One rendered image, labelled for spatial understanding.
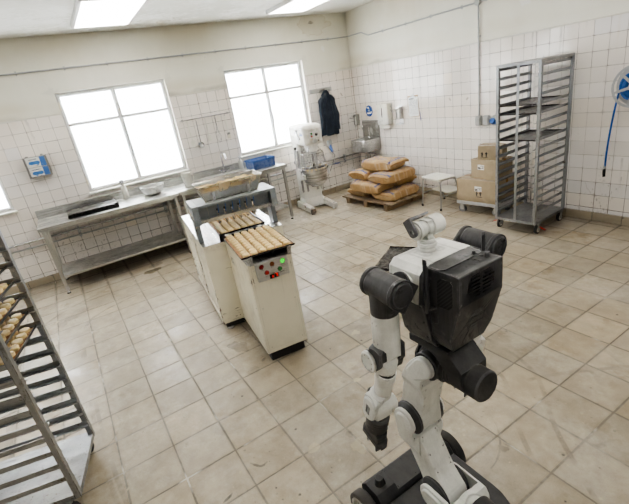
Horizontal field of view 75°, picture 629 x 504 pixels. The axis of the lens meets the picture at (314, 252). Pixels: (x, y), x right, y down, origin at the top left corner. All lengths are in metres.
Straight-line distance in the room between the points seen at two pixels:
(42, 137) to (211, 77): 2.43
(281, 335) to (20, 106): 4.57
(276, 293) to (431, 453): 1.63
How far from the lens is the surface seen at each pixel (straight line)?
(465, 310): 1.31
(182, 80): 6.75
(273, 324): 3.17
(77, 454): 3.05
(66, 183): 6.51
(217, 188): 3.51
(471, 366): 1.50
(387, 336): 1.33
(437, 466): 1.98
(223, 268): 3.64
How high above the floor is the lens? 1.93
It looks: 22 degrees down
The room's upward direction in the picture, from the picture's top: 10 degrees counter-clockwise
